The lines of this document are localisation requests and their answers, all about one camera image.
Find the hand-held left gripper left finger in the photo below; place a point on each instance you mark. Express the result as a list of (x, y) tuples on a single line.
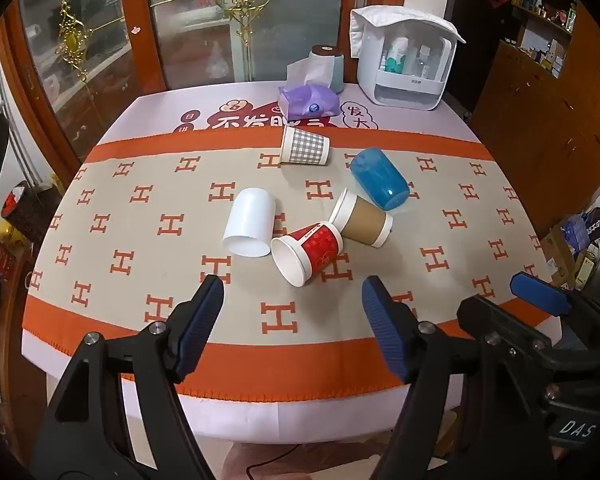
[(200, 325)]

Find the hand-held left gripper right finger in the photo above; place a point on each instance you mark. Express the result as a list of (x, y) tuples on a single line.
[(380, 320)]

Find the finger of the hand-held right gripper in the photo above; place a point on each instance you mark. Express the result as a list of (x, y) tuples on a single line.
[(540, 292), (510, 332)]

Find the red paper cup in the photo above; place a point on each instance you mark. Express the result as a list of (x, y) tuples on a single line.
[(320, 247)]

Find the brown sleeved paper cup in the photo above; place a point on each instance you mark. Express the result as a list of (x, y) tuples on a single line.
[(362, 217)]

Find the white plastic cup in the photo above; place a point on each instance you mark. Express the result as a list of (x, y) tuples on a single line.
[(250, 215)]

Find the blue plastic cup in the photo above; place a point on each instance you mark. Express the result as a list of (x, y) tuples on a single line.
[(380, 175)]

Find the checkered paper cup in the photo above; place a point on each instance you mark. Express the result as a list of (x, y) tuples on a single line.
[(305, 146)]

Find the cardboard box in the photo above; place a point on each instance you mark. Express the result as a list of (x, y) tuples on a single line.
[(562, 255)]

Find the orange beige patterned cloth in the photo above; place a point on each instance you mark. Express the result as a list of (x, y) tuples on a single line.
[(130, 220)]

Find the brown wooden cabinet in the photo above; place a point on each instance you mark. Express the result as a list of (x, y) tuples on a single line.
[(545, 135)]

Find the dark woven basket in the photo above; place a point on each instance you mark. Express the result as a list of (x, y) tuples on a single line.
[(32, 215)]

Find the red packet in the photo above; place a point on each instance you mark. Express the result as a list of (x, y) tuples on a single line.
[(0, 260)]

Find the pink printed tablecloth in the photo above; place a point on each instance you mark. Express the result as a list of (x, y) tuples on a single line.
[(155, 115)]

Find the white cosmetics organizer box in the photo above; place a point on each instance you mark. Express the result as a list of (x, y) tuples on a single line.
[(405, 95)]

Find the purple tissue pack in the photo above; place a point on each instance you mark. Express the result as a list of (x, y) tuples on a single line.
[(305, 102)]

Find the teal roll paper holder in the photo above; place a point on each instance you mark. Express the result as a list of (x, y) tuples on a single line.
[(338, 72)]

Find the teal bottle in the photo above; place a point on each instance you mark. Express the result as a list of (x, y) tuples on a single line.
[(394, 64)]

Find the wooden wall shelf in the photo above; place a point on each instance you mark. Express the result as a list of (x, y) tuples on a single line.
[(545, 15)]

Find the glass door with wooden frame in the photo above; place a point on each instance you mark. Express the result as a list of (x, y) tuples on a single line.
[(95, 60), (190, 25)]

